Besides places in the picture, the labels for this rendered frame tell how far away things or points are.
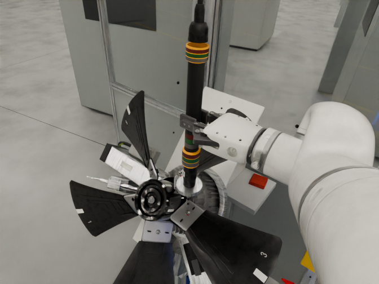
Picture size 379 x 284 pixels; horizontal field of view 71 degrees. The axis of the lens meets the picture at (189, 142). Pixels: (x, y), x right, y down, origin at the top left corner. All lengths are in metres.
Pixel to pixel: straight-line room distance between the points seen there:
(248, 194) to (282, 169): 0.88
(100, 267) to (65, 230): 0.45
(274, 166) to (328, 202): 0.29
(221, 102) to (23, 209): 2.04
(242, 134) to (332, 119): 0.18
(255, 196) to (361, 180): 1.15
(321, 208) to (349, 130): 0.20
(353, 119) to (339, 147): 0.06
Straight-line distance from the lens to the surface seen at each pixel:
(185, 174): 0.67
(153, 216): 0.78
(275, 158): 0.48
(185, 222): 0.78
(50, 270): 2.22
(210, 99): 1.07
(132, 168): 1.04
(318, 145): 0.36
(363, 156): 0.37
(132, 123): 0.93
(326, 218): 0.18
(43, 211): 2.59
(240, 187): 1.37
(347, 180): 0.21
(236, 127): 0.53
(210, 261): 0.74
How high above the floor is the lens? 1.80
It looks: 35 degrees down
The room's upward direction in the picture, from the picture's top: 3 degrees clockwise
